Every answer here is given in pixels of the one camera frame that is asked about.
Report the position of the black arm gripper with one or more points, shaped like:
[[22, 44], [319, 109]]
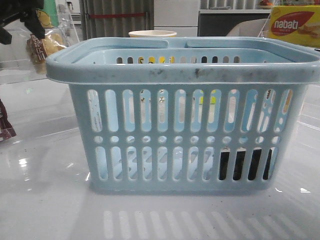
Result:
[[23, 10]]

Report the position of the packaged bread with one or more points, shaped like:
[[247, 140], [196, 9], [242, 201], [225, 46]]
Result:
[[39, 49]]

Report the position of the light blue plastic basket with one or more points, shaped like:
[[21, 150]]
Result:
[[185, 114]]

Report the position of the clear acrylic left shelf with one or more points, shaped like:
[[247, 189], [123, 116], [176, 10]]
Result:
[[15, 63]]

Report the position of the clear acrylic shelf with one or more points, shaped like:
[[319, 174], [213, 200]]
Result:
[[15, 63], [264, 32]]

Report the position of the green yellow snack package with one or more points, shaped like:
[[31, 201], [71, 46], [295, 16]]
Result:
[[48, 15]]

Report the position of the dark brown snack packet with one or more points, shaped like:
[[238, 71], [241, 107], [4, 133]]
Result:
[[6, 129]]

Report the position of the yellow white paper cup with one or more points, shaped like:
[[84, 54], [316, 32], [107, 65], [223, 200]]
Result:
[[152, 34]]

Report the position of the white cabinet in background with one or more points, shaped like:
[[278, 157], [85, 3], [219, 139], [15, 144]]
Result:
[[180, 16]]

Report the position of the clear acrylic right shelf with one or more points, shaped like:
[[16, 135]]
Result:
[[264, 32]]

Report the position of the yellow nabati wafer box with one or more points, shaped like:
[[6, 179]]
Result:
[[298, 25]]

